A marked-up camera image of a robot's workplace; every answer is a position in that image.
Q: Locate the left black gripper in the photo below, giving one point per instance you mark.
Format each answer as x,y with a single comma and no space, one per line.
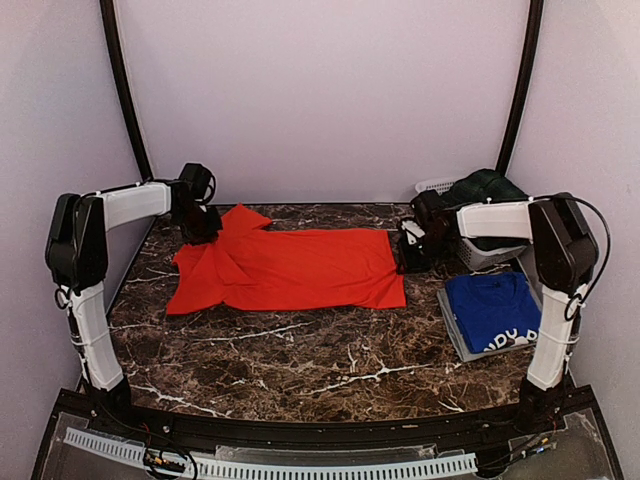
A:
210,232

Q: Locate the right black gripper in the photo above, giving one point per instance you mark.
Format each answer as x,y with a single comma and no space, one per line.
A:
409,263

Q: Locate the red t-shirt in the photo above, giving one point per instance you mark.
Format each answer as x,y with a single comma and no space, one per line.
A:
253,268

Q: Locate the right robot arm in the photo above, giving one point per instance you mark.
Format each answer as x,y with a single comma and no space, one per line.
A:
567,258

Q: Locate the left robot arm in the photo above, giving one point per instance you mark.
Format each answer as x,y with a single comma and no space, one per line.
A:
76,254

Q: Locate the white laundry basket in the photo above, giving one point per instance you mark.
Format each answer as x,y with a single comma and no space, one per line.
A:
473,253

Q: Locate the blue printed t-shirt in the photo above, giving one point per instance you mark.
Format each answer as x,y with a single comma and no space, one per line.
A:
495,312

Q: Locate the dark green plaid garment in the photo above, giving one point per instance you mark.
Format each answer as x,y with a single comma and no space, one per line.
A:
481,185

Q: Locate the grey folded garment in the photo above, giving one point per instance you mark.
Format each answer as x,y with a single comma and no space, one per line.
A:
462,345

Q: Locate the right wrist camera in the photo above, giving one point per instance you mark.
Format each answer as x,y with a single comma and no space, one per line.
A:
429,208

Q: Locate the white slotted cable duct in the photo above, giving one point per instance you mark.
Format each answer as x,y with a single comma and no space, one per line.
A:
253,463

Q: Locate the black front rail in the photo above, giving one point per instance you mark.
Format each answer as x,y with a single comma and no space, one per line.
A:
487,429

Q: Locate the left black frame post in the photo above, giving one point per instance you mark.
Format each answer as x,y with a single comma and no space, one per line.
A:
123,90

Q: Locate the black frame post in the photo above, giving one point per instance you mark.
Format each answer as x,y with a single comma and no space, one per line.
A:
123,90
530,43

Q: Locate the right black frame post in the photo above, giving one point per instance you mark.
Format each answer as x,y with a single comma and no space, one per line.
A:
530,43

